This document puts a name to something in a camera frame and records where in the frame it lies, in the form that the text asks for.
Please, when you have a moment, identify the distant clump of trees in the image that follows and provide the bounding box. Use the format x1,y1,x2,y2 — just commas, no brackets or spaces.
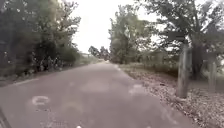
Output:
87,45,111,62

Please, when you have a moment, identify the grey asphalt road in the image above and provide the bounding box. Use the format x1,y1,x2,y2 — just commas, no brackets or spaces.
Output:
0,60,198,128

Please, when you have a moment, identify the row of trees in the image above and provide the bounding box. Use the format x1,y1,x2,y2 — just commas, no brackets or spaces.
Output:
0,0,83,80
108,0,224,81

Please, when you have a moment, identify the grass verge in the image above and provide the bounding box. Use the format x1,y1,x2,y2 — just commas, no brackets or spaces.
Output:
0,61,101,89

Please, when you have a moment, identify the leaf-strewn dirt verge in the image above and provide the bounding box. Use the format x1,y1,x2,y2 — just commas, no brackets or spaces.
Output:
114,62,224,128

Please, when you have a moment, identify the wooden post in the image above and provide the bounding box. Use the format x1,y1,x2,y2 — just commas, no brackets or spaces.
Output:
176,43,192,100
207,54,218,94

